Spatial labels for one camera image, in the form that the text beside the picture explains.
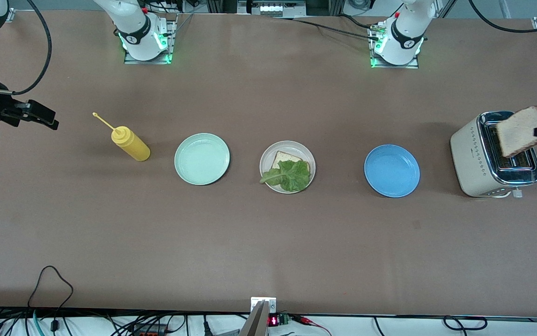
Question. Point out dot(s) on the bread slice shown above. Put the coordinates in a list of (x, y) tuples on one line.
[(520, 133), (284, 156)]

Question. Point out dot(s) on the yellow squeeze bottle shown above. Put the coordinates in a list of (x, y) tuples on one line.
[(133, 147)]

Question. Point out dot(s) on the green lettuce leaf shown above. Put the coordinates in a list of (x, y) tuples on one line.
[(291, 177)]

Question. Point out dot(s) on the blue plate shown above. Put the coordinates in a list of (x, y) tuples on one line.
[(392, 171)]

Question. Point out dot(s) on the mint green plate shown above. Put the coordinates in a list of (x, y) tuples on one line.
[(202, 159)]

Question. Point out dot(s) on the beige plate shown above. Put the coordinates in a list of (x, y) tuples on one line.
[(296, 147)]

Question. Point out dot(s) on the cream and chrome toaster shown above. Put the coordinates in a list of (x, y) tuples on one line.
[(471, 158)]

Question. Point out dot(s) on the grey control box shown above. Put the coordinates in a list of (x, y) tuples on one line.
[(270, 8)]

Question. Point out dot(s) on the red LED display module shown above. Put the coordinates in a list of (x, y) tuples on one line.
[(274, 321)]

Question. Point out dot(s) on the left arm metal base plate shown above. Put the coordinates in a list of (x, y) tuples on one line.
[(394, 66)]

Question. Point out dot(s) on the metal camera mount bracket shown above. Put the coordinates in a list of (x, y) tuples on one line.
[(256, 322)]

